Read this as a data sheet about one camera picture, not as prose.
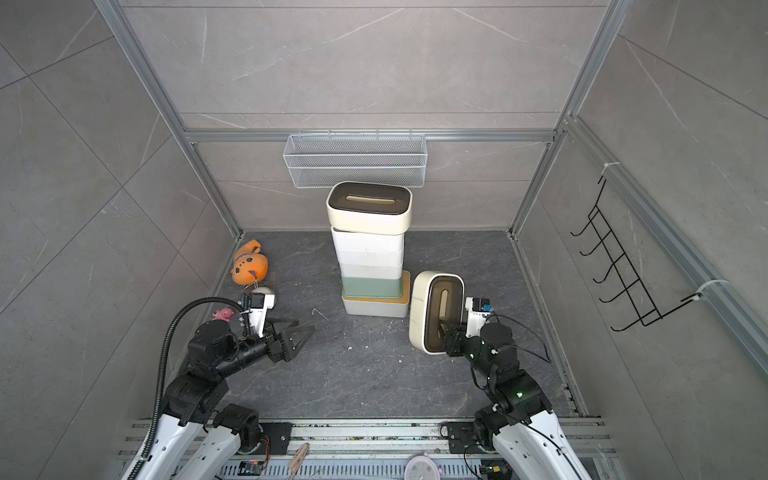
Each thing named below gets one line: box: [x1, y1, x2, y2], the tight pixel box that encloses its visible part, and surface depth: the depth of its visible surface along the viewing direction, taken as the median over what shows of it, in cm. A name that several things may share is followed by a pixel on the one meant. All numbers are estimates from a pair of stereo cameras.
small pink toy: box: [212, 308, 235, 322], surface depth 96 cm
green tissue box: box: [341, 276, 403, 299], surface depth 91 cm
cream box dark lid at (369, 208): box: [326, 180, 413, 235], surface depth 69 cm
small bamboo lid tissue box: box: [339, 263, 404, 279], surface depth 81 cm
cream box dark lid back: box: [409, 270, 465, 355], surface depth 71 cm
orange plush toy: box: [231, 239, 269, 286], surface depth 101 cm
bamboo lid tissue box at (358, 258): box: [336, 248, 404, 268], surface depth 76 cm
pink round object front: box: [404, 452, 441, 480], surface depth 69 cm
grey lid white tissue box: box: [331, 227, 405, 254], surface depth 73 cm
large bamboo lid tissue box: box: [342, 270, 411, 318], surface depth 92 cm
